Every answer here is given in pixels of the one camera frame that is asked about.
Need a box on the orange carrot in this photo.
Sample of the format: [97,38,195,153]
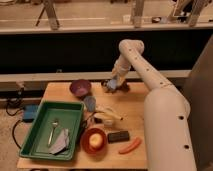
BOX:
[118,137,142,154]

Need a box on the purple bowl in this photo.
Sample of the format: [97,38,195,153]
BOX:
[70,79,91,97]

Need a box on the blue box on floor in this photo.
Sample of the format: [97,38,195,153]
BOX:
[22,105,38,122]

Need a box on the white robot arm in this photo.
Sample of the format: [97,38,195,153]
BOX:
[112,39,197,171]

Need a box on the metal fork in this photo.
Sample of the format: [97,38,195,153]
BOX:
[47,119,59,147]

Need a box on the black rectangular block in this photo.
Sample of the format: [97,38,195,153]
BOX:
[107,131,130,143]

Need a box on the yellow banana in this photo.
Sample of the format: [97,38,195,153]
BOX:
[95,106,123,120]

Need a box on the yellow apple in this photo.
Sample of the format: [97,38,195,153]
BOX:
[89,134,103,149]

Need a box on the grey cloth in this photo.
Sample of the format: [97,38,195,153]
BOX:
[49,129,69,154]

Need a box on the blue sponge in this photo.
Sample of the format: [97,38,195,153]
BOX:
[107,79,117,91]

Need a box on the green plastic tray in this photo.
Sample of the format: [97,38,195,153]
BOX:
[20,101,84,161]

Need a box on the black cable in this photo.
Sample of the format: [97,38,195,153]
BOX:
[5,96,26,150]

